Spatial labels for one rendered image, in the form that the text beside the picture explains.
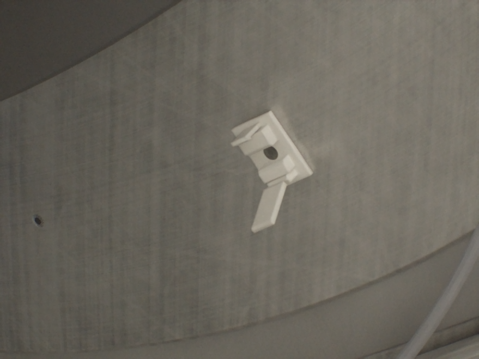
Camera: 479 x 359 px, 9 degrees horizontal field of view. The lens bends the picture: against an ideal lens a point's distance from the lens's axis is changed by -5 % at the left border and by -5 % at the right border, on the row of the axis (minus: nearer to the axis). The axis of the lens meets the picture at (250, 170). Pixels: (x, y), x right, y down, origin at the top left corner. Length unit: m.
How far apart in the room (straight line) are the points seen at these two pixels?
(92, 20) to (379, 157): 0.10
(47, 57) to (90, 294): 0.13
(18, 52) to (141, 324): 0.13
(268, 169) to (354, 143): 0.03
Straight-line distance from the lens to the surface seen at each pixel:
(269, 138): 0.94
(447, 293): 0.91
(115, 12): 0.89
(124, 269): 1.00
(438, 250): 0.94
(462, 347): 0.95
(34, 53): 0.91
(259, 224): 0.94
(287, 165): 0.94
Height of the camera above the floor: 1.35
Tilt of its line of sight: 36 degrees down
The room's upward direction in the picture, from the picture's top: 2 degrees clockwise
